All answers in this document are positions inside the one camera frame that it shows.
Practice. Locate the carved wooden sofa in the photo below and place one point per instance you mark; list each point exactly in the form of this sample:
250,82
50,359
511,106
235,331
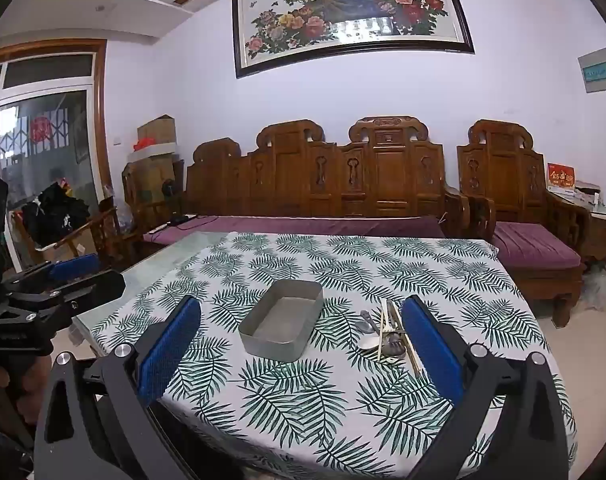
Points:
383,175

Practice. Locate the glass sliding door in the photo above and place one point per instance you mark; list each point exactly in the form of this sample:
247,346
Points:
43,160

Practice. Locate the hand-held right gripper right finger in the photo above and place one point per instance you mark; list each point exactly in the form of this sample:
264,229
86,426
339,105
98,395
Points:
430,350

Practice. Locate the metal spoon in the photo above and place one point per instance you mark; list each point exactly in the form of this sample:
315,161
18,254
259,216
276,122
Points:
372,342

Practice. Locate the clear plastic bag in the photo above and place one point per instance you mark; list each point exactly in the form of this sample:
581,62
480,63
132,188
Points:
597,285
120,215

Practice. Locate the red paper window decoration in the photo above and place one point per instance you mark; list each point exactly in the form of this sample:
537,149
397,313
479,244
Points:
40,128

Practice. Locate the metal rectangular tray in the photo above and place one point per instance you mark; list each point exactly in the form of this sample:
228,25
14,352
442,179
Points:
283,325

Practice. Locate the small black fan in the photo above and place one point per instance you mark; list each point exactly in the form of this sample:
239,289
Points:
168,190

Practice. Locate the carved wooden armchair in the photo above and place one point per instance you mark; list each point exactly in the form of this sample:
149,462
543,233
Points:
503,175

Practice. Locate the large cardboard box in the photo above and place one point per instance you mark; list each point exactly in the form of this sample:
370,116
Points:
150,180

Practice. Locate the red printed box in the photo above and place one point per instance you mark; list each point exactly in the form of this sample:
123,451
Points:
560,176

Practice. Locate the leaf-print tablecloth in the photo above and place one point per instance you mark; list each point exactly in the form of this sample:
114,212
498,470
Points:
308,410

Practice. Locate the cream chopstick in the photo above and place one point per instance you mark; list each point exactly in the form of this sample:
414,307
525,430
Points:
406,341
382,332

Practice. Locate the pile of dark clothes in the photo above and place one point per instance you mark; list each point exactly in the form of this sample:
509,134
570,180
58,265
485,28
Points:
55,215

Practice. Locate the wooden side chair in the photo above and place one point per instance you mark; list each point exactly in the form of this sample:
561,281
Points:
105,230

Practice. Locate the black power strip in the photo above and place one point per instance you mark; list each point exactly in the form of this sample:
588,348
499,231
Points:
180,219

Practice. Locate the wooden side table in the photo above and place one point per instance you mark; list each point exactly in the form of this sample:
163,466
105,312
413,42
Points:
603,240

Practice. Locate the framed peacock flower painting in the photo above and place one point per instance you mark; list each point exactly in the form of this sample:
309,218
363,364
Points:
353,10

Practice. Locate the small cardboard box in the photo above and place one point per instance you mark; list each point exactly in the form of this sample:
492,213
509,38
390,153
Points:
158,131

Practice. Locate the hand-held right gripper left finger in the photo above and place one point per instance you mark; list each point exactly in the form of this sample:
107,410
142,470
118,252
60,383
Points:
169,347

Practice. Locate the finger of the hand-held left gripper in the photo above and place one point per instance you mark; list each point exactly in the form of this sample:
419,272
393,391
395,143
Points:
73,266
88,286

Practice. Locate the person's left hand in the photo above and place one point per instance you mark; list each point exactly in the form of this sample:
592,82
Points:
33,395

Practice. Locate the purple sofa cushion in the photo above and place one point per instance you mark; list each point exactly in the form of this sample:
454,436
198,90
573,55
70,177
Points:
283,225

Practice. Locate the white flat box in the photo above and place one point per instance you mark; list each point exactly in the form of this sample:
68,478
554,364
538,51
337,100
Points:
587,190

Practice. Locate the grey wall panel box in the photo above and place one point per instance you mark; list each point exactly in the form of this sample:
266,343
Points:
598,70

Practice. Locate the purple armchair cushion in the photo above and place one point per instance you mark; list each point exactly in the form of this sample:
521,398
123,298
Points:
533,245

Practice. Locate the red cloth bundle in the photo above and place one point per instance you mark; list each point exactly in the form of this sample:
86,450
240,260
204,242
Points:
144,144

